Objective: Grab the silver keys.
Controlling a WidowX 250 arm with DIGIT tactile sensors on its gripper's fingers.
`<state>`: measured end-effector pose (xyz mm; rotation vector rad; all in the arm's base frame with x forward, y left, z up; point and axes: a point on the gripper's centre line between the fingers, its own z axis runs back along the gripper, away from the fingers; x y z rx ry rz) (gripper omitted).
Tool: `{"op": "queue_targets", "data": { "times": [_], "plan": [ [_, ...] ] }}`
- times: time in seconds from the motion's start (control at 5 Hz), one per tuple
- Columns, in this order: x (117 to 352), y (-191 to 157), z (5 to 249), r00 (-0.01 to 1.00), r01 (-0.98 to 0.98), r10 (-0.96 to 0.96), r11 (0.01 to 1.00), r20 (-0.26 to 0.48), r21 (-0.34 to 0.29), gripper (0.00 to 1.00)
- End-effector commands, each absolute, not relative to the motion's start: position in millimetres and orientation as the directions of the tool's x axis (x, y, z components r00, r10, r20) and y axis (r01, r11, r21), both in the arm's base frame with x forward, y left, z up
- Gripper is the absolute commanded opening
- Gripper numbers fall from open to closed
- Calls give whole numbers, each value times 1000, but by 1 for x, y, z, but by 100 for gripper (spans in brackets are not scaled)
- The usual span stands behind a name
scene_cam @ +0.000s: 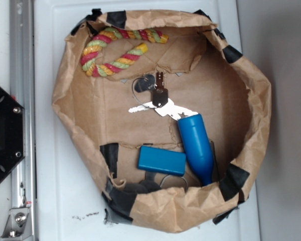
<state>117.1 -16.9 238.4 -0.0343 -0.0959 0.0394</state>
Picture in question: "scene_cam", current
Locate aluminium rail frame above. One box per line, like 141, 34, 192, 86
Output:
9, 1, 39, 240

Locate silver keys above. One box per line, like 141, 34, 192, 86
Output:
128, 72, 198, 121

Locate brown paper bag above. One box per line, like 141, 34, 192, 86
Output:
52, 10, 271, 233

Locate blue rectangular block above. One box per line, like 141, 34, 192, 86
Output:
138, 146, 186, 177

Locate blue plastic bottle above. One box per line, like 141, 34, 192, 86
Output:
178, 114, 214, 186

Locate metal corner bracket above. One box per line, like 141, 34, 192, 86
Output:
0, 207, 32, 240

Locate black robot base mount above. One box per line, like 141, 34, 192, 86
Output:
0, 87, 25, 184

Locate multicolour rope toy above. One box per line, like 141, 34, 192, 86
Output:
80, 27, 169, 77

